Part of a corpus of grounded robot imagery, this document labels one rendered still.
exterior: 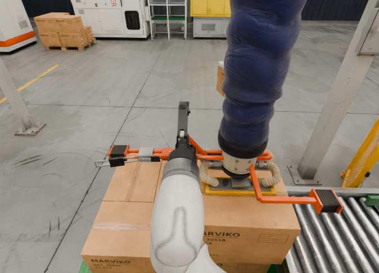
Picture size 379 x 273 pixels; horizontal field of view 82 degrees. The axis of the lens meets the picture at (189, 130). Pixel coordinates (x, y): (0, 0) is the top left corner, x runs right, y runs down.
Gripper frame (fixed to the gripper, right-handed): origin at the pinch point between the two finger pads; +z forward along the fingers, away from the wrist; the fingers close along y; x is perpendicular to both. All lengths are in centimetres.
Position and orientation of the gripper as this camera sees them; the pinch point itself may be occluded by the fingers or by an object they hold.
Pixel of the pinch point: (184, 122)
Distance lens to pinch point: 70.6
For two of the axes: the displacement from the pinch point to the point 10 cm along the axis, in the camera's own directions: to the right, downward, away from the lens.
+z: 0.2, -5.9, 8.0
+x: 10.0, 0.1, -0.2
